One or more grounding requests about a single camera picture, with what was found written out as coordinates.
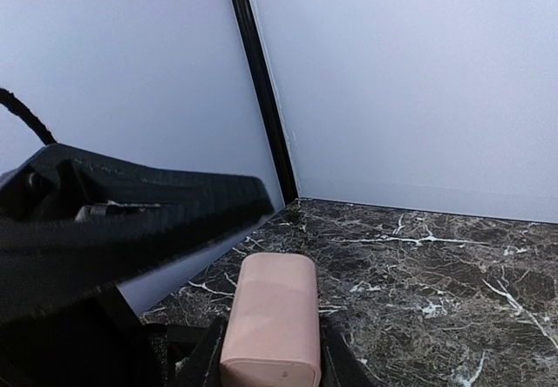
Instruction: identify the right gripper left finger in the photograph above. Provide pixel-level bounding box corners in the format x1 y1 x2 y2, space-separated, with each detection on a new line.
169 317 228 387

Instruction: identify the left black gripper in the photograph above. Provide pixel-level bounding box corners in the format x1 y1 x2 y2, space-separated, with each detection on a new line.
1 144 274 386

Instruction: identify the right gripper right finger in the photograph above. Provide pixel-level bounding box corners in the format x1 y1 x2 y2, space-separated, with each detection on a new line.
320 316 374 387

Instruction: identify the small pink plug adapter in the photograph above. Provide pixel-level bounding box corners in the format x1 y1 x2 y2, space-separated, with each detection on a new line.
220 253 322 387

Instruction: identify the left black frame post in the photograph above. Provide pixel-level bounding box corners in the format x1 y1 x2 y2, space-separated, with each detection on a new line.
231 0 298 204

